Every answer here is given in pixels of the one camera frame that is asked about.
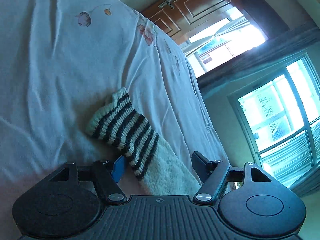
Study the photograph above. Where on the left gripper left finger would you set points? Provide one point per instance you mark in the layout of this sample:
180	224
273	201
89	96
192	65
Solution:
105	175

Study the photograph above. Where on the white balcony curtain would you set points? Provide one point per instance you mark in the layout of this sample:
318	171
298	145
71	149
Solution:
212	34

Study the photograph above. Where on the cream knit striped sweater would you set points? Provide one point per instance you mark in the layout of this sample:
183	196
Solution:
152	160

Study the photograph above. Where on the pink floral bed sheet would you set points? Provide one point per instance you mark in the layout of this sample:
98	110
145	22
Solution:
61	60

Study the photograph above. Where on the brown wooden door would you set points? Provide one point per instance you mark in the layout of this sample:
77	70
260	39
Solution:
181	19

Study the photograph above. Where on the large bedroom window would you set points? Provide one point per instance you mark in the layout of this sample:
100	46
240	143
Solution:
279	115

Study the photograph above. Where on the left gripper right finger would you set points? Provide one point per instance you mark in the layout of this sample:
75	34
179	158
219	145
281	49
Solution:
215	176

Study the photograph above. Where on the teal curtain left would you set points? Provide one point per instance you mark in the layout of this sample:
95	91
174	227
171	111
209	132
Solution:
262	57

